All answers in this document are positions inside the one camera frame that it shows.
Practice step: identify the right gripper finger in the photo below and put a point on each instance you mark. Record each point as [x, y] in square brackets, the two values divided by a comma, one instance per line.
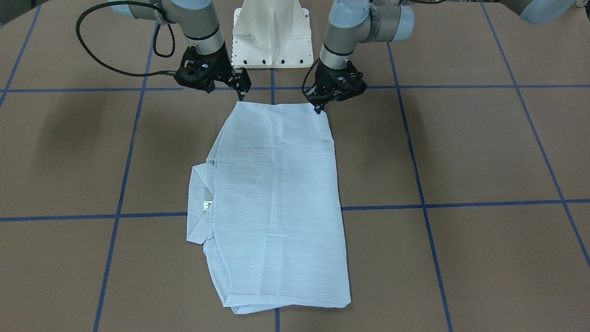
[240, 82]

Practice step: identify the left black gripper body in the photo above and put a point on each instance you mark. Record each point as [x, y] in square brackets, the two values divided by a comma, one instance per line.
[326, 74]

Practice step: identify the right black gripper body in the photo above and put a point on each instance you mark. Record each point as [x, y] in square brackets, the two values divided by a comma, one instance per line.
[222, 66]

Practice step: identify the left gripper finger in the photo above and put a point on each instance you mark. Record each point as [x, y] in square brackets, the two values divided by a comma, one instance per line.
[319, 103]

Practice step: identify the light blue button shirt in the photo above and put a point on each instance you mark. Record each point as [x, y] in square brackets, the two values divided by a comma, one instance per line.
[265, 207]

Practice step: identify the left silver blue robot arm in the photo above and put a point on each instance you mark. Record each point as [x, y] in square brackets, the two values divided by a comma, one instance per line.
[352, 22]

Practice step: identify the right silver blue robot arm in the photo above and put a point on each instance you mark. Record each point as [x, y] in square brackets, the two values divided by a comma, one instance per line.
[197, 19]

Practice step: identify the white central pedestal column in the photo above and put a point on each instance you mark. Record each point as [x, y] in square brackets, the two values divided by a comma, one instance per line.
[271, 34]

